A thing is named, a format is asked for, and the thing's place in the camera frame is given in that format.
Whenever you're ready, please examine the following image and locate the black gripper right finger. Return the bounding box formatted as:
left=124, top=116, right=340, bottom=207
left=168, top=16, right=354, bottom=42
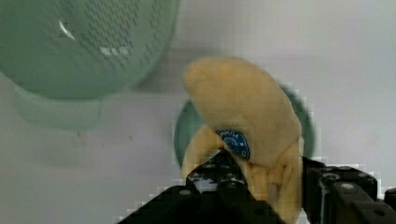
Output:
left=303, top=157, right=396, bottom=224

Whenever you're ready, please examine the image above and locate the green perforated colander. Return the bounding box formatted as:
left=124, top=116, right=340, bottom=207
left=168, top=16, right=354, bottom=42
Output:
left=1, top=0, right=179, bottom=129

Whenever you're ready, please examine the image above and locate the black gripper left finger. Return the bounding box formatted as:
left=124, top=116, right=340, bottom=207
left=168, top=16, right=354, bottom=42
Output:
left=118, top=151, right=284, bottom=224

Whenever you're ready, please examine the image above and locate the yellow plush banana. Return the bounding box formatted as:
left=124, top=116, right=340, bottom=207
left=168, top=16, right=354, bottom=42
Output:
left=181, top=56, right=304, bottom=224

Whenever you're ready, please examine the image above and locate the green mug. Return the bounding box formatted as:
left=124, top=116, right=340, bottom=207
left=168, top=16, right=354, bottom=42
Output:
left=173, top=85, right=316, bottom=166

